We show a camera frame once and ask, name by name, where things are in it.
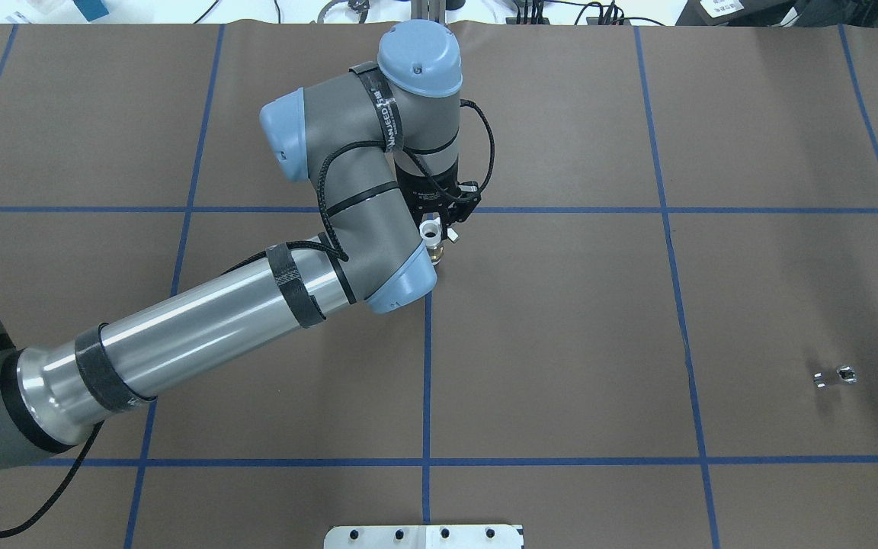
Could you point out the small metal pipe fitting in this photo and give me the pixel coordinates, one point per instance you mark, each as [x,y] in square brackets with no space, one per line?
[843,375]

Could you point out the white pedestal column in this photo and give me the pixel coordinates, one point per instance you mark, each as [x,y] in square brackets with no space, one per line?
[426,536]

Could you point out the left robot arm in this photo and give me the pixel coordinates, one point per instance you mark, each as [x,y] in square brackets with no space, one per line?
[379,145]

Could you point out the white PPR valve brass base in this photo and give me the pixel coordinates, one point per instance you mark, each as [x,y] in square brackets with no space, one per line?
[434,241]

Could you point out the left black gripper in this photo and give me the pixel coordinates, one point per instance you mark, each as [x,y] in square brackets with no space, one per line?
[427,185]

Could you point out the brown kraft paper mat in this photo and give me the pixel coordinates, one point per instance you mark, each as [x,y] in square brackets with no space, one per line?
[681,230]

